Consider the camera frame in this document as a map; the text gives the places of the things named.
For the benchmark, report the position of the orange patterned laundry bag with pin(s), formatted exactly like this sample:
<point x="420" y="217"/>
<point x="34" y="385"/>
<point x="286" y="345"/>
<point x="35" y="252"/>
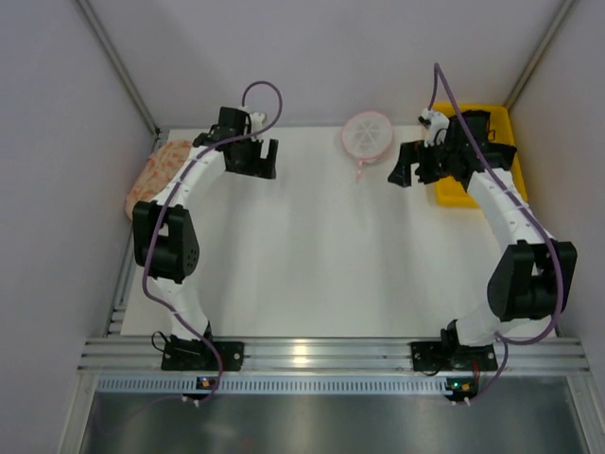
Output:
<point x="161" y="167"/>

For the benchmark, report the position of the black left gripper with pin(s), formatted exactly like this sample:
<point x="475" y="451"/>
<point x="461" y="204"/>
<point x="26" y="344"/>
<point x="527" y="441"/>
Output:
<point x="252" y="161"/>

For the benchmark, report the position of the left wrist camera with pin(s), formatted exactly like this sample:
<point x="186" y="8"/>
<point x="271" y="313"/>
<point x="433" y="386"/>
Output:
<point x="258" y="121"/>

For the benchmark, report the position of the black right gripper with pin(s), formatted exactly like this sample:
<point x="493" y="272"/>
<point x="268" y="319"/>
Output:
<point x="423" y="165"/>

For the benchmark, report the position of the aluminium frame rail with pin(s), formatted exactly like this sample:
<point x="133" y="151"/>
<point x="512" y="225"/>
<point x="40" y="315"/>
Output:
<point x="278" y="356"/>

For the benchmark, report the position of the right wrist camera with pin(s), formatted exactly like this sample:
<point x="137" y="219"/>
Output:
<point x="436" y="125"/>

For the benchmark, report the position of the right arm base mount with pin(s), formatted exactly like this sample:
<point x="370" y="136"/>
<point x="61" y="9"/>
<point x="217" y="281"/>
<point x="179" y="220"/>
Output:
<point x="432" y="357"/>

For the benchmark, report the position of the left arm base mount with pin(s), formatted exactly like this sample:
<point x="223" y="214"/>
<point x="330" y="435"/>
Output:
<point x="195" y="356"/>

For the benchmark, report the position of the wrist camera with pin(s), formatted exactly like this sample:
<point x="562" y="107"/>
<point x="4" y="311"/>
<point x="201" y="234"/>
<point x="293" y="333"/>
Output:
<point x="436" y="125"/>
<point x="258" y="121"/>

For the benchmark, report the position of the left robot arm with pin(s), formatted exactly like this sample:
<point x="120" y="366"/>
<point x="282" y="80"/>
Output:
<point x="166" y="244"/>

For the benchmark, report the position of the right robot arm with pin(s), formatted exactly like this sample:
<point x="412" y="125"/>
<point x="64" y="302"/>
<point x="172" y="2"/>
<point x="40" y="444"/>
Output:
<point x="532" y="278"/>

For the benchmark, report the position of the perforated cable duct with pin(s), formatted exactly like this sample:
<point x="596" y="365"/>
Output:
<point x="278" y="384"/>

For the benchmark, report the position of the black bra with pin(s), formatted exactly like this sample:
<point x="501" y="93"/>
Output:
<point x="491" y="137"/>

